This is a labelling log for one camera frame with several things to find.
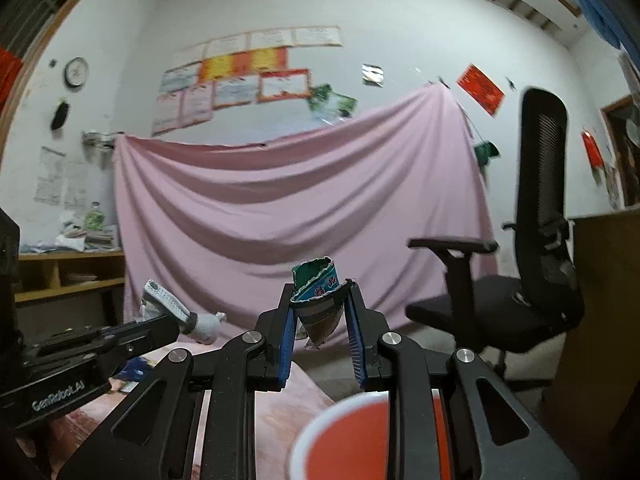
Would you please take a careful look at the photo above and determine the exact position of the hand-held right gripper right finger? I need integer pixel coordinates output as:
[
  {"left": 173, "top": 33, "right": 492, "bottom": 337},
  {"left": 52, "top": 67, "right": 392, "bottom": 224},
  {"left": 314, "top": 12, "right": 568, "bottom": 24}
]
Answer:
[{"left": 345, "top": 280, "right": 583, "bottom": 480}]

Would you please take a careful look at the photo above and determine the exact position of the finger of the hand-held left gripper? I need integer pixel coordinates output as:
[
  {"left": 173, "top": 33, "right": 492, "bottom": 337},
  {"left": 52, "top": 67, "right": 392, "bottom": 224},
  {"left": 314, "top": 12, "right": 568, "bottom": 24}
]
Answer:
[{"left": 111, "top": 310, "right": 198, "bottom": 376}]

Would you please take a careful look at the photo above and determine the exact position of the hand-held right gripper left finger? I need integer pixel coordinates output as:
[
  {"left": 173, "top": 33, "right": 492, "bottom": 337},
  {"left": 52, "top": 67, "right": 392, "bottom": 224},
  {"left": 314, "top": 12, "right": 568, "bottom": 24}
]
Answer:
[{"left": 57, "top": 282, "right": 296, "bottom": 480}]

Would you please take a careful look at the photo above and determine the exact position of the white packet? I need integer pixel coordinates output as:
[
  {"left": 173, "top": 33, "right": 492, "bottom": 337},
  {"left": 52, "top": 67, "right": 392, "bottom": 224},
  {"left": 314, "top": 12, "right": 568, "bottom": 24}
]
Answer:
[{"left": 142, "top": 280, "right": 228, "bottom": 346}]

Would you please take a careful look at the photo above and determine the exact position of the green snack wrapper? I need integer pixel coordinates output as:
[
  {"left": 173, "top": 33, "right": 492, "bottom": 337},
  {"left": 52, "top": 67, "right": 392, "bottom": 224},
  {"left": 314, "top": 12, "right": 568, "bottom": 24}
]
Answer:
[{"left": 291, "top": 257, "right": 351, "bottom": 351}]

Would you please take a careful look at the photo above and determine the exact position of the orange bin with white rim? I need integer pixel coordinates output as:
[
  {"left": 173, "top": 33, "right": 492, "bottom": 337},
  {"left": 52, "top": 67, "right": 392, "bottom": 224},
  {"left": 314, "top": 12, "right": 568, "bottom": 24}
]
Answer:
[{"left": 286, "top": 391, "right": 453, "bottom": 480}]

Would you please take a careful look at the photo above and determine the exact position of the blue packet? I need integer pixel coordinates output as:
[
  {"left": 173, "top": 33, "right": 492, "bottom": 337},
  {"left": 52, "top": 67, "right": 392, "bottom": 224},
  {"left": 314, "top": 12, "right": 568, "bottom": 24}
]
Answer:
[{"left": 117, "top": 357, "right": 151, "bottom": 381}]

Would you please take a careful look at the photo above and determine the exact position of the stack of papers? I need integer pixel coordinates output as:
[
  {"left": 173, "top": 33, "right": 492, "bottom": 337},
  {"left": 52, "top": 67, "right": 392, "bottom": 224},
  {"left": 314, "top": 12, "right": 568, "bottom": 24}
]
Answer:
[{"left": 55, "top": 225, "right": 121, "bottom": 252}]

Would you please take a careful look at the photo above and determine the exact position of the wooden shelf unit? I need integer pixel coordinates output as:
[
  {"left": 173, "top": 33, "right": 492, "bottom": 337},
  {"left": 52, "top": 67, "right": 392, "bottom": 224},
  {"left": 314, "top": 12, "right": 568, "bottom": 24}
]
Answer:
[{"left": 12, "top": 250, "right": 126, "bottom": 326}]

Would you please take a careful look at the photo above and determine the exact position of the green bottle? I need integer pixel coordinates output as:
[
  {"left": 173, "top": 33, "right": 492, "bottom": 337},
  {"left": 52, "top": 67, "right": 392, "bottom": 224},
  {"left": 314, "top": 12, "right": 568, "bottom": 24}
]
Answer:
[{"left": 82, "top": 202, "right": 106, "bottom": 231}]

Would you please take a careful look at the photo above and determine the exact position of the pink hanging sheet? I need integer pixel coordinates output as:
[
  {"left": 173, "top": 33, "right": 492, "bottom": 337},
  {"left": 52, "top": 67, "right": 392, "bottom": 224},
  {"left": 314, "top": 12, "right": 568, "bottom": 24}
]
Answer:
[{"left": 114, "top": 82, "right": 496, "bottom": 341}]

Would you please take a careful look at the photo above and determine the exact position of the green hanging dustpan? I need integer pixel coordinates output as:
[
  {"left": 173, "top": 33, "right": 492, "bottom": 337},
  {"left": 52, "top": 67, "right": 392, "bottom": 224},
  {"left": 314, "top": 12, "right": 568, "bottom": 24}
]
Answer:
[{"left": 472, "top": 141, "right": 501, "bottom": 167}]

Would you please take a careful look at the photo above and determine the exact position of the black hanging brush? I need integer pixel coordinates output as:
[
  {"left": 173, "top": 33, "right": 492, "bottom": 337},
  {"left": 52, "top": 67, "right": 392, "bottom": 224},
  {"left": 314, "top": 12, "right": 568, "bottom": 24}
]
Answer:
[{"left": 50, "top": 100, "right": 71, "bottom": 131}]

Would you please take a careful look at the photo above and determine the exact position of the brown wooden cabinet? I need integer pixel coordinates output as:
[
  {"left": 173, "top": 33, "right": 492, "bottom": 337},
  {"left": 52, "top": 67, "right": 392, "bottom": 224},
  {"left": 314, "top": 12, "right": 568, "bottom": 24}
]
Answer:
[{"left": 542, "top": 207, "right": 640, "bottom": 461}]

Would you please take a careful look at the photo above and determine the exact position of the black office chair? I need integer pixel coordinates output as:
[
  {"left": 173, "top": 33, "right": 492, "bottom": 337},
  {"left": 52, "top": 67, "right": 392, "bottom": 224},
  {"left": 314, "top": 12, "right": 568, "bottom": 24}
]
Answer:
[{"left": 405, "top": 88, "right": 586, "bottom": 391}]

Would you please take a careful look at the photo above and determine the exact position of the red cloth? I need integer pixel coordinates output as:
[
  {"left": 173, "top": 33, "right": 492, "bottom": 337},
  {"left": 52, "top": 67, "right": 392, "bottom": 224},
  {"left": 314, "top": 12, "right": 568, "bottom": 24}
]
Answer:
[{"left": 0, "top": 49, "right": 24, "bottom": 107}]

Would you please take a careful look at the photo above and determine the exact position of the red hanging ornament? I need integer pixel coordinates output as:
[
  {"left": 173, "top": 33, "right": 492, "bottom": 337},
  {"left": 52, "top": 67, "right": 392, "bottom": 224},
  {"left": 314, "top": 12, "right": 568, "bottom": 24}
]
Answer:
[{"left": 581, "top": 130, "right": 605, "bottom": 183}]

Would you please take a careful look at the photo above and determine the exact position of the white hanging plastic bag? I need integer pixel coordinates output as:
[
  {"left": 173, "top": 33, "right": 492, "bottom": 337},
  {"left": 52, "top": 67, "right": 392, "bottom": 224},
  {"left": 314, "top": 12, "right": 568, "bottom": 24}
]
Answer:
[{"left": 616, "top": 49, "right": 640, "bottom": 147}]

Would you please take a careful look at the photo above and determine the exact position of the blue hanging cloth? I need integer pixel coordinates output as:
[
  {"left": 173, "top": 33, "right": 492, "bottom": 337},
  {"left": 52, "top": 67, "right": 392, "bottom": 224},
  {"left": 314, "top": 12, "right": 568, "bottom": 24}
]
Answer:
[{"left": 565, "top": 0, "right": 640, "bottom": 61}]

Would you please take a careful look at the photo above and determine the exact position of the white wall calendar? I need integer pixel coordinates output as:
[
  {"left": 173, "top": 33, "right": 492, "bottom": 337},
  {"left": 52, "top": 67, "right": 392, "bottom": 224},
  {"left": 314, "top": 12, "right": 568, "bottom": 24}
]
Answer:
[{"left": 34, "top": 146, "right": 68, "bottom": 207}]

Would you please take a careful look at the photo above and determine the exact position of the green printed wall poster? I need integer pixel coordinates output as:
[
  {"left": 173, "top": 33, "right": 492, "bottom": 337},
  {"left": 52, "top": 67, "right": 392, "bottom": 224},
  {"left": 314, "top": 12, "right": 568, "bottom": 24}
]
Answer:
[{"left": 307, "top": 84, "right": 358, "bottom": 123}]

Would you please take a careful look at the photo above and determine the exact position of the group of wall certificates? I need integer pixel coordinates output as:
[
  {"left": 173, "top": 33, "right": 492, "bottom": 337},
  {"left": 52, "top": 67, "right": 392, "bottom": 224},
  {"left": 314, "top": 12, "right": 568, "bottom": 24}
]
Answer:
[{"left": 150, "top": 26, "right": 345, "bottom": 137}]

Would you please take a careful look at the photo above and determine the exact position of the round wall clock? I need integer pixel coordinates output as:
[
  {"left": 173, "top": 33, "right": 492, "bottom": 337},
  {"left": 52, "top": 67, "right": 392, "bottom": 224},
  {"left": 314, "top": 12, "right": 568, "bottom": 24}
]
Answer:
[{"left": 63, "top": 56, "right": 90, "bottom": 92}]

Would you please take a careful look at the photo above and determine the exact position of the red paper wall poster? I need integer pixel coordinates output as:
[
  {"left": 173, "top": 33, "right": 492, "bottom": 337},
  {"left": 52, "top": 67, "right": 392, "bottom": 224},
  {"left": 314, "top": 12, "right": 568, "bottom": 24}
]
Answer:
[{"left": 456, "top": 63, "right": 506, "bottom": 118}]

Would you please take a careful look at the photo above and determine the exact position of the wooden door frame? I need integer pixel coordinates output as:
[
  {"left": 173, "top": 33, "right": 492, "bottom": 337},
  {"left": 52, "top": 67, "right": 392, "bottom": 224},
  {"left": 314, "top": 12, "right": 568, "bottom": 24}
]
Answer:
[{"left": 600, "top": 95, "right": 640, "bottom": 208}]

